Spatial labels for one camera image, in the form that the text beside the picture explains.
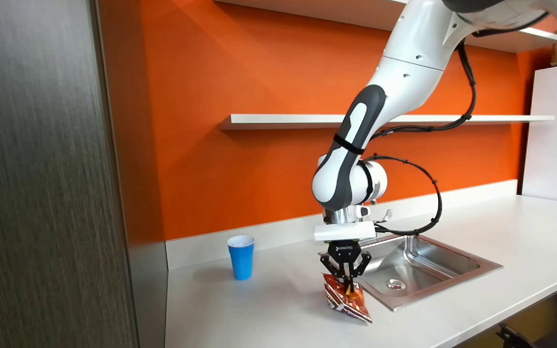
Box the stainless steel sink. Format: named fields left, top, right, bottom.
left=353, top=232, right=504, bottom=313

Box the blue plastic cup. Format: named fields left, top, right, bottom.
left=225, top=234, right=256, bottom=282

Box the beige high wall shelf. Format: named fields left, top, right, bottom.
left=212, top=0, right=557, bottom=54

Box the dark wood cabinet panel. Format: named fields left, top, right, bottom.
left=0, top=0, right=167, bottom=348

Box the long white wall shelf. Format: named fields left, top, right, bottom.
left=220, top=112, right=557, bottom=133

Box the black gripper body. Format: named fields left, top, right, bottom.
left=324, top=238, right=363, bottom=267

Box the orange chips packet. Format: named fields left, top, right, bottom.
left=320, top=270, right=374, bottom=325

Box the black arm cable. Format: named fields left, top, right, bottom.
left=363, top=37, right=479, bottom=238

